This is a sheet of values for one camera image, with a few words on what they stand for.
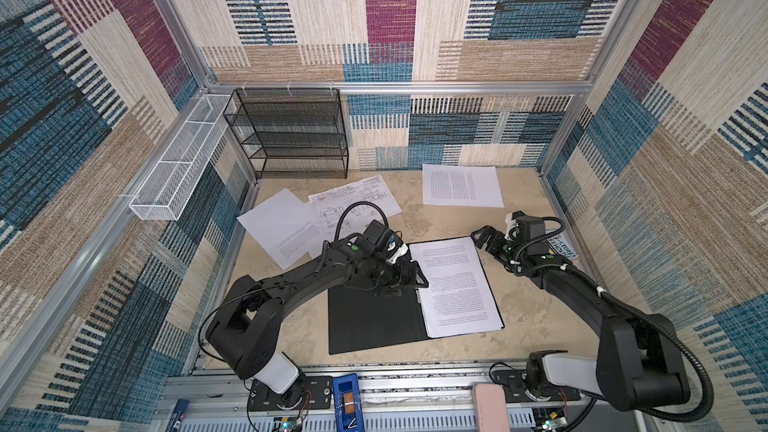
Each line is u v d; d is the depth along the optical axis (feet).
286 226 3.47
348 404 2.17
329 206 3.64
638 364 1.36
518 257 2.21
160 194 2.30
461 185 3.78
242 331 1.42
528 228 2.25
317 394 2.40
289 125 3.54
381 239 2.25
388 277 2.35
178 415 2.29
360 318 2.79
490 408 2.28
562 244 3.17
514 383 2.40
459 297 2.93
